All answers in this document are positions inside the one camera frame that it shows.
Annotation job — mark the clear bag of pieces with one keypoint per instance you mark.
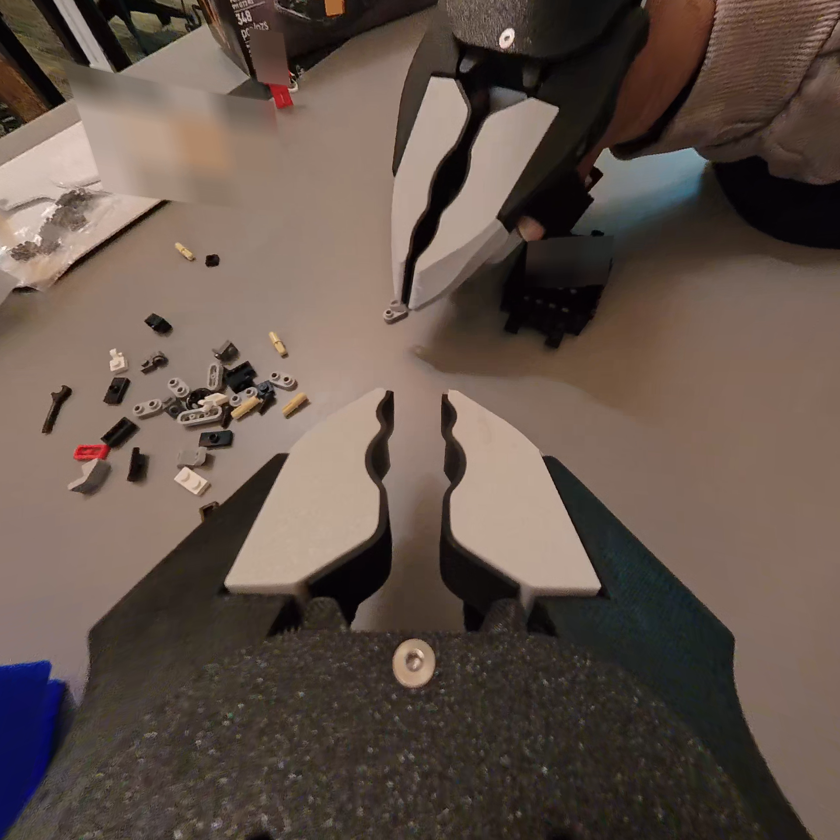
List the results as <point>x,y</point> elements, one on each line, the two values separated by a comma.
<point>46,229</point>

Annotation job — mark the pile of small brick pieces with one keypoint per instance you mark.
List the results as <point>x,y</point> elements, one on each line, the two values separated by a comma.
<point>197,407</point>

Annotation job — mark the light grey two-hole link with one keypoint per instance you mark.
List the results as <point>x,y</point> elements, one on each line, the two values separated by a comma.
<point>395,312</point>

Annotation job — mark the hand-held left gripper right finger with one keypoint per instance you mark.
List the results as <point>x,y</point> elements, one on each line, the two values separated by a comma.
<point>518,518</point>

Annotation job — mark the person's dark trousers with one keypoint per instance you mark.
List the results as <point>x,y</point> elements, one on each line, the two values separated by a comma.
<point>787,210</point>

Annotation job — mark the black brick plate assembly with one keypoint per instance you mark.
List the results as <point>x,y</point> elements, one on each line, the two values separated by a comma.
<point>551,315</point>

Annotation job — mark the toy car box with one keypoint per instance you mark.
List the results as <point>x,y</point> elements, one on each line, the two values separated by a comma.
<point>328,26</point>

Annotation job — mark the person's right hand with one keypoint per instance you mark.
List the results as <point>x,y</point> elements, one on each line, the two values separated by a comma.
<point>656,79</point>

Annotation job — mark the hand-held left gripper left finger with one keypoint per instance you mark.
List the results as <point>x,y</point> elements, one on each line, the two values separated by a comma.
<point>308,512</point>

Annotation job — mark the grey desk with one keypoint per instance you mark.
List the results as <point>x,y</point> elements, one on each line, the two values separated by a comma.
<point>656,394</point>

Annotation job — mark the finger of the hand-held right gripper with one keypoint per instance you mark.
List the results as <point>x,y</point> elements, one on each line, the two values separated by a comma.
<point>505,151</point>
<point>420,144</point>

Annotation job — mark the tan connector pin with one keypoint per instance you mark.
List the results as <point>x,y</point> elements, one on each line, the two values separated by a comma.
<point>185,251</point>

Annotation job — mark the person's right forearm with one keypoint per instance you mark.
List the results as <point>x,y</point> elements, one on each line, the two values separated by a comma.
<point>774,98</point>

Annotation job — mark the blue plastic bin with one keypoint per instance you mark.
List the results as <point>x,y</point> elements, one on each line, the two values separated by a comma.
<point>26,722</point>

